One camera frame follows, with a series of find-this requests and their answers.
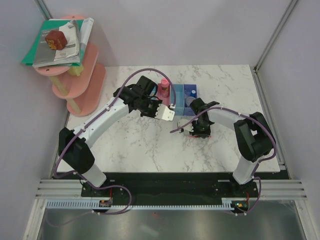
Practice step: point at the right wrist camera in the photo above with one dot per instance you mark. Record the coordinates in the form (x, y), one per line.
(185, 126)

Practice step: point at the red pen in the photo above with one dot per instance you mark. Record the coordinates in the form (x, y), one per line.
(210, 136)

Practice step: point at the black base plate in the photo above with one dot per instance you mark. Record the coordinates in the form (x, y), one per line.
(171, 188)

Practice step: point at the sky blue drawer box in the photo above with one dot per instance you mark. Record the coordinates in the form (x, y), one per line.
(179, 103)

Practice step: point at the pink drawer box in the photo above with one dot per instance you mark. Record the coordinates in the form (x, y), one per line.
(166, 100)

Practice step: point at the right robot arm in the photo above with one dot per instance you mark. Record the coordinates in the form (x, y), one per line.
(254, 138)

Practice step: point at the pink glue stick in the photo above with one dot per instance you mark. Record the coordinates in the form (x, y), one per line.
(164, 88)

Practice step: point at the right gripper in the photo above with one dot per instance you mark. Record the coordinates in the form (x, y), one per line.
(204, 134)

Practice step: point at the green folder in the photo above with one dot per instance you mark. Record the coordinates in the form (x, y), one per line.
(47, 25)

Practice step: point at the pink tiered shelf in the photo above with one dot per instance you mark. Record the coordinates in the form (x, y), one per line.
(79, 85)

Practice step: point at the purple drawer box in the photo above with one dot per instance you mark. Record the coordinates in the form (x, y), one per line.
(187, 89)

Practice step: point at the clear jar of paper clips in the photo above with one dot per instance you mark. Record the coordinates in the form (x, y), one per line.
(188, 101)

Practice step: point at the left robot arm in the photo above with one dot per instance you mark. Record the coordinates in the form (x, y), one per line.
(74, 146)

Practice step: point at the grey manual booklet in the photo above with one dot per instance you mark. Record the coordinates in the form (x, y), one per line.
(44, 56)

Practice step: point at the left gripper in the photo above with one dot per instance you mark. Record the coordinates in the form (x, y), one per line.
(153, 115)

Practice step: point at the white cable duct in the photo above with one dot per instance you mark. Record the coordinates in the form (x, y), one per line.
(90, 204)

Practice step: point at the red brown cube box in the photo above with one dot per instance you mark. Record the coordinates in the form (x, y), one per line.
(56, 40)

